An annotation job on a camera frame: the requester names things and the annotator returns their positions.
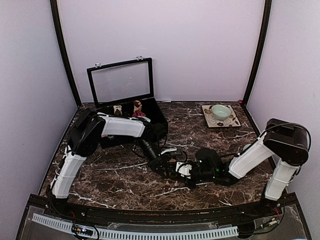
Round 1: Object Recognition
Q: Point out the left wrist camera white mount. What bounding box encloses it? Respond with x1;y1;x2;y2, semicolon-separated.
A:
160;147;182;156

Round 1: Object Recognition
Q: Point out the square floral ceramic plate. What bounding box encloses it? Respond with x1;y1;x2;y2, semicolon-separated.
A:
201;104;241;128

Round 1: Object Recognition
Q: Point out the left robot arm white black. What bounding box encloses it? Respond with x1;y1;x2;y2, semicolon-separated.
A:
46;107;168;218

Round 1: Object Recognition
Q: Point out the left black frame post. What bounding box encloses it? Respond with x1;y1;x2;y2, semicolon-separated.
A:
49;0;82;107

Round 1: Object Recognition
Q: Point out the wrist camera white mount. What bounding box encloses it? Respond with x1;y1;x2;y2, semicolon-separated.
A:
175;161;193;179
160;147;182;156

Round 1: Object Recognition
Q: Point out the rolled white brown sock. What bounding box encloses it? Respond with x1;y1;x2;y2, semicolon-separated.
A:
113;105;123;116

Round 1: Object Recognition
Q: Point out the right black frame post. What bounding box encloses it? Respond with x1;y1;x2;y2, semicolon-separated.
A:
242;0;272;106

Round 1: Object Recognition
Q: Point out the celadon bowl on table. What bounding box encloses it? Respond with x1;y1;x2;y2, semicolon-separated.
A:
242;144;251;152

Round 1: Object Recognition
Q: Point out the rolled purple orange sock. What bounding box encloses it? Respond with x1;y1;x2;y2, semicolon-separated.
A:
132;110;146;118

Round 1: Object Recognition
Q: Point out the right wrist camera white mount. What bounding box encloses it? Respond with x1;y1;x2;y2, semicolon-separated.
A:
175;161;193;179

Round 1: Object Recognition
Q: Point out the white slotted cable duct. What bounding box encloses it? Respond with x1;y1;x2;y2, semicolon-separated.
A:
31;213;239;240

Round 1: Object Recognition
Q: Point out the black glass-lid storage box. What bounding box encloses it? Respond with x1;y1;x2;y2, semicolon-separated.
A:
86;57;169;146

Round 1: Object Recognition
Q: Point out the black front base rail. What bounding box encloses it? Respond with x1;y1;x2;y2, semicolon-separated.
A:
23;193;299;226

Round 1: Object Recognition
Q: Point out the brown argyle sock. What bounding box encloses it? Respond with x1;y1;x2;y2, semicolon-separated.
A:
167;161;177;175

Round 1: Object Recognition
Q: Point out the celadon bowl on plate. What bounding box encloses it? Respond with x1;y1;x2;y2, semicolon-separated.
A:
210;104;232;121

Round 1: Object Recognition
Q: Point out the black frame post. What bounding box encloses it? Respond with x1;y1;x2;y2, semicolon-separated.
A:
49;0;82;107
242;0;272;106

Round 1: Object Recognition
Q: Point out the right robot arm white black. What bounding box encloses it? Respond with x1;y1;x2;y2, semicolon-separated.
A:
185;118;312;217

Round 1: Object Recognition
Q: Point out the rolled cream brown sock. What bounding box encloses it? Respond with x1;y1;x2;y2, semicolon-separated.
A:
133;100;142;113

